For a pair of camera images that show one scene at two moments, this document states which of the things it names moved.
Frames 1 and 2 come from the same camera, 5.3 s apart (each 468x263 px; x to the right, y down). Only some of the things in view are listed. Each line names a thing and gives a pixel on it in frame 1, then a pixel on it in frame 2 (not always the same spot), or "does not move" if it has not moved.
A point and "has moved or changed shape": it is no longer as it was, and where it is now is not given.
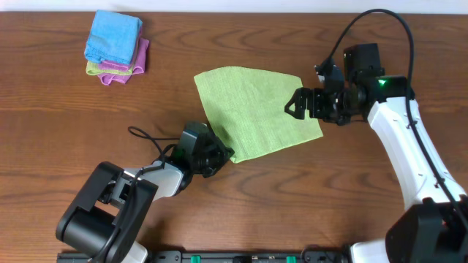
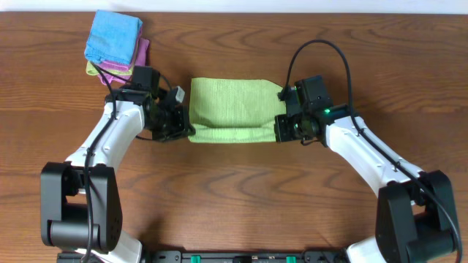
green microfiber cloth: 246,108 has moved or changed shape
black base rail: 308,255 does not move
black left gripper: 221,151 to 181,129
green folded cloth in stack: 93,69 does not move
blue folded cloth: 113,37 does not move
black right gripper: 316,95 to 281,131
